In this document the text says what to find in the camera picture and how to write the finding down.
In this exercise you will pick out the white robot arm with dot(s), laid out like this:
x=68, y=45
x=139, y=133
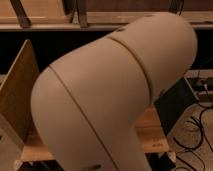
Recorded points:
x=84, y=104

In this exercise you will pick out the right dark divider panel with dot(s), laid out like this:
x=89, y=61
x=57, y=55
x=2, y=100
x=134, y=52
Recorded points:
x=171, y=105

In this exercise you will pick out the left wooden divider panel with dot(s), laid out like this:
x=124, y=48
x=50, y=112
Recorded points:
x=15, y=113

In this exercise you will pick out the wooden back shelf frame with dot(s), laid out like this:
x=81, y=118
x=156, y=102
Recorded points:
x=29, y=13

